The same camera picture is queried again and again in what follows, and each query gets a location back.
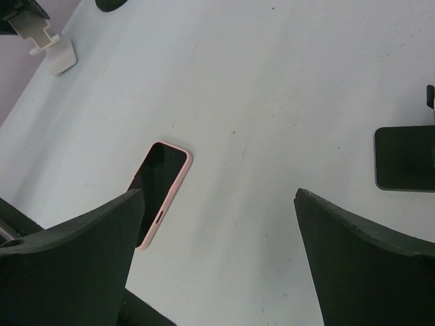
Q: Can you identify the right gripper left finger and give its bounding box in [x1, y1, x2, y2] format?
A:
[1, 189, 145, 325]

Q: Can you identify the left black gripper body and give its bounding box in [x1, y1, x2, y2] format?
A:
[1, 0, 50, 34]

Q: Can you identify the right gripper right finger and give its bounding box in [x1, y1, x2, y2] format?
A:
[294, 188, 434, 325]

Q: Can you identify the white phone stand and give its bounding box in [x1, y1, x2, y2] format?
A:
[9, 14, 77, 75]

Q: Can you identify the pink case phone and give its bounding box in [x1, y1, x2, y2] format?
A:
[129, 141, 193, 250]

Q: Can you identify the black round-base phone stand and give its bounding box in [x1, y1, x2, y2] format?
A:
[95, 0, 128, 13]

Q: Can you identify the black square-base phone stand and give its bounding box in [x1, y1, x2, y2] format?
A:
[374, 84, 434, 193]

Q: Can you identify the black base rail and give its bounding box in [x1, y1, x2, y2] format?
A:
[1, 199, 43, 244]

